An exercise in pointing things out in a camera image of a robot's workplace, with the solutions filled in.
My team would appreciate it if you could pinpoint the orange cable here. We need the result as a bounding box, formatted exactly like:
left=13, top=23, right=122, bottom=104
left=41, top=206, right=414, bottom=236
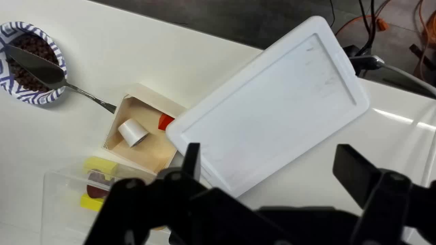
left=333, top=0, right=436, bottom=60

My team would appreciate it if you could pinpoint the black cable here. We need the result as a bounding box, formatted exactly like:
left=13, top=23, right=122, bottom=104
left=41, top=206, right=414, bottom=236
left=342, top=0, right=387, bottom=76

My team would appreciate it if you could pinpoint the small cardboard box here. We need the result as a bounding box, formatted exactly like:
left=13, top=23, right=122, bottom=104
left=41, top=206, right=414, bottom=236
left=103, top=84, right=184, bottom=174

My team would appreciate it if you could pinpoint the white plastic container lid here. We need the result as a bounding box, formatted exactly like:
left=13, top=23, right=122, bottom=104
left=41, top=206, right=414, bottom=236
left=166, top=16, right=369, bottom=197

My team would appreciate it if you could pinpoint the blue patterned paper bowl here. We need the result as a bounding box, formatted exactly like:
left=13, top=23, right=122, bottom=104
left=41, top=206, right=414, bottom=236
left=0, top=22, right=66, bottom=106

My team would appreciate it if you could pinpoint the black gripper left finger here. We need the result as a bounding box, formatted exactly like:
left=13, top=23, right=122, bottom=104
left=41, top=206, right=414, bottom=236
left=181, top=143, right=200, bottom=180

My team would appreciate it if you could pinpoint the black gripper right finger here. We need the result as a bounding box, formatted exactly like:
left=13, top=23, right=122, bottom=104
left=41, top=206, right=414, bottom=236
left=332, top=144, right=381, bottom=208

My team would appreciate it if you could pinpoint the red object in box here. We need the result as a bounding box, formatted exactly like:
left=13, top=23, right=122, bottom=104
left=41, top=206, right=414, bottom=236
left=158, top=114, right=173, bottom=131

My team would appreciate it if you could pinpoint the metal spoon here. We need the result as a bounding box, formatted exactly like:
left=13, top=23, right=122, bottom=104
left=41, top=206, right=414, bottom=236
left=5, top=45, right=115, bottom=113

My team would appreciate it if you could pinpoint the yellow sponge block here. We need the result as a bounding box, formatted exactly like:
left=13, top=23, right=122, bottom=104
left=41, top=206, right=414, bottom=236
left=83, top=157, right=118, bottom=174

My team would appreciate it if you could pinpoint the small white cup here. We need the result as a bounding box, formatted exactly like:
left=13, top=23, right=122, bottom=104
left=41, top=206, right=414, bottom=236
left=118, top=119, right=148, bottom=147

